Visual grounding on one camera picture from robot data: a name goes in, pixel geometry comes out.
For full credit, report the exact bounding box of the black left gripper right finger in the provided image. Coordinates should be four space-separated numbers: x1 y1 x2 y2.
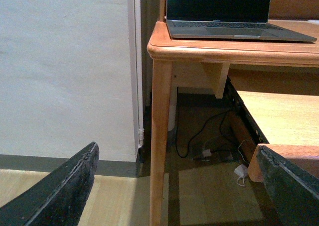
257 146 319 226

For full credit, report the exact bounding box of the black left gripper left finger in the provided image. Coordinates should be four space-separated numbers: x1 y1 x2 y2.
0 142 99 226

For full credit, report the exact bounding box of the wooden keyboard drawer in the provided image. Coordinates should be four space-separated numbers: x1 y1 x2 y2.
229 75 319 177

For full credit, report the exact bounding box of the white power adapter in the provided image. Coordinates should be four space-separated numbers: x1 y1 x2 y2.
234 164 248 179

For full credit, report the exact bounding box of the wooden board under desk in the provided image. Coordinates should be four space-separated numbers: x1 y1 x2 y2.
229 112 256 163

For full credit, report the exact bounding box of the power strip on floor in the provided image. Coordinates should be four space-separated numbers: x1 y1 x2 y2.
191 148 234 161

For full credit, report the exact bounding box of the wooden desk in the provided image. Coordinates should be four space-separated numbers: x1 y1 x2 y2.
147 0 319 226

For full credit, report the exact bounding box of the grey laptop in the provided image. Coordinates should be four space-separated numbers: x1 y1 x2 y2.
166 0 317 42

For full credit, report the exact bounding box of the white cable on floor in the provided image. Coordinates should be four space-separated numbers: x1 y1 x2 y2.
235 139 255 187

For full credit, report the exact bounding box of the black cable on floor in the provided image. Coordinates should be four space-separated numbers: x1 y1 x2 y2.
175 110 240 158

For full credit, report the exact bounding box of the white wall pipe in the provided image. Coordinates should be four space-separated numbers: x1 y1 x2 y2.
134 0 145 148

